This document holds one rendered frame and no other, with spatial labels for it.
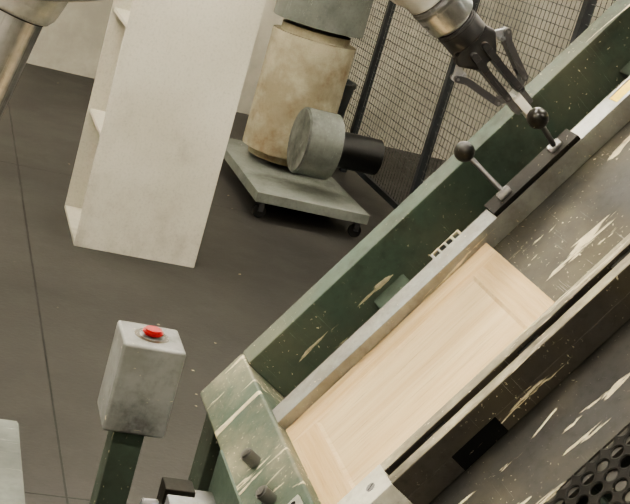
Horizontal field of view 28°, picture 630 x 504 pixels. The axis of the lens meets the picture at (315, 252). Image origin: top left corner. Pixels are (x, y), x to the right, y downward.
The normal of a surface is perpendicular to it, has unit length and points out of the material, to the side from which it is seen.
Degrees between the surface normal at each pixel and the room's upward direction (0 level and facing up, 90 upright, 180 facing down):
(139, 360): 90
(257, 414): 58
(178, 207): 90
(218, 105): 90
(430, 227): 90
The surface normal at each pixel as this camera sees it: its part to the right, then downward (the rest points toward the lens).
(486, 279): -0.64, -0.65
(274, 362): 0.24, 0.33
